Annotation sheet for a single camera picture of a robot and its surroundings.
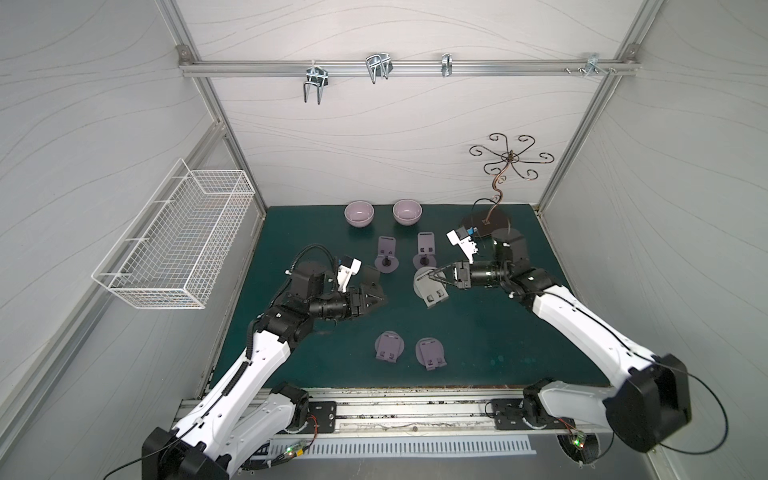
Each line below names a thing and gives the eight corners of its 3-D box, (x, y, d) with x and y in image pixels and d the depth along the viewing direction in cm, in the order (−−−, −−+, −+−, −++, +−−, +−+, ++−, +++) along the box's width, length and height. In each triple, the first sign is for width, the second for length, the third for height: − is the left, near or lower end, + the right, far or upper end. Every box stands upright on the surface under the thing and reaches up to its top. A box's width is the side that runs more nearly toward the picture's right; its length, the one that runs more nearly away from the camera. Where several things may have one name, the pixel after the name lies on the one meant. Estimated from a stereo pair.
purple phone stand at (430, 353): (416, 369, 83) (416, 367, 81) (414, 340, 88) (415, 337, 87) (445, 369, 83) (446, 367, 81) (442, 340, 88) (443, 337, 87)
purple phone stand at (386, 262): (376, 272, 105) (374, 254, 97) (376, 254, 110) (375, 236, 102) (397, 272, 105) (398, 254, 97) (397, 254, 110) (398, 236, 102)
